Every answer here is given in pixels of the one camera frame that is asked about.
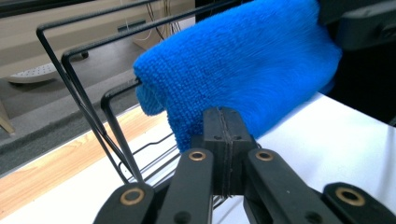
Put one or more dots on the wooden furniture leg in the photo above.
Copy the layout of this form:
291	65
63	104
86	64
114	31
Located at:
5	119

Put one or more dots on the beige cabinet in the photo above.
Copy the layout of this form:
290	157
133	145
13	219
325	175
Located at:
93	18

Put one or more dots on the white perforated stand base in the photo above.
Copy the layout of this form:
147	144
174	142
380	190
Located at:
34	73

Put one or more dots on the blue microfibre towel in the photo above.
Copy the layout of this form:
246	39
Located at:
233	62

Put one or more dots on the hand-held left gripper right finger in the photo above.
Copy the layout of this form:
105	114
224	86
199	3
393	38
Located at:
238	130

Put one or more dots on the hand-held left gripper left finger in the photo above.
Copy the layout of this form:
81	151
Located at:
216	130

